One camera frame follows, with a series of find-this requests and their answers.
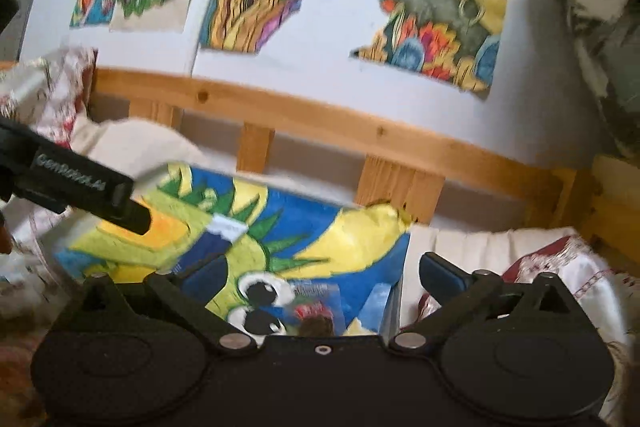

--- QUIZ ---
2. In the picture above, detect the cream pillow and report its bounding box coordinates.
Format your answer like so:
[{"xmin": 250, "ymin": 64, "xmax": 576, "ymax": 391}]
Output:
[{"xmin": 70, "ymin": 117, "xmax": 213, "ymax": 190}]

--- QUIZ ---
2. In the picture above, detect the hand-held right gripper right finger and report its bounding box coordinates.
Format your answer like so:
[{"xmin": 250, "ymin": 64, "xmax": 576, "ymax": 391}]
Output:
[{"xmin": 389, "ymin": 251, "xmax": 572, "ymax": 354}]

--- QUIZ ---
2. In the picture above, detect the light blue snack packet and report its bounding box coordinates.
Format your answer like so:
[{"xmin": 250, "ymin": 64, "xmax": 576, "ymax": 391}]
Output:
[{"xmin": 292, "ymin": 281, "xmax": 347, "ymax": 339}]

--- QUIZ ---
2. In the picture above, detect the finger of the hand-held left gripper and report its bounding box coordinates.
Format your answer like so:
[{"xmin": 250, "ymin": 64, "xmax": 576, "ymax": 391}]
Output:
[{"xmin": 106, "ymin": 193, "xmax": 154, "ymax": 236}]

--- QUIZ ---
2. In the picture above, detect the dark blue white-topped snack packet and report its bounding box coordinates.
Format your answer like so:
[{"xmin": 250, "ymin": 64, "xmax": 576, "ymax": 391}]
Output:
[{"xmin": 192, "ymin": 214, "xmax": 248, "ymax": 269}]

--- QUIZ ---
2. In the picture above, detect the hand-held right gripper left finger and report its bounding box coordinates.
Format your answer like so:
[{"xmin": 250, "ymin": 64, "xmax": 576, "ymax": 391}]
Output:
[{"xmin": 75, "ymin": 253, "xmax": 262, "ymax": 356}]

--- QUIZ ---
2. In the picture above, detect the floral curtain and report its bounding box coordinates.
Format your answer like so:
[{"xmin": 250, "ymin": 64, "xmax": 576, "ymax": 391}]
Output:
[{"xmin": 542, "ymin": 0, "xmax": 640, "ymax": 158}]

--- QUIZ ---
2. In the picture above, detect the grey tray with painted liner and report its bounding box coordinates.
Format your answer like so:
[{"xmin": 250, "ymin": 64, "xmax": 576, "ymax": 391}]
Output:
[{"xmin": 52, "ymin": 159, "xmax": 413, "ymax": 341}]

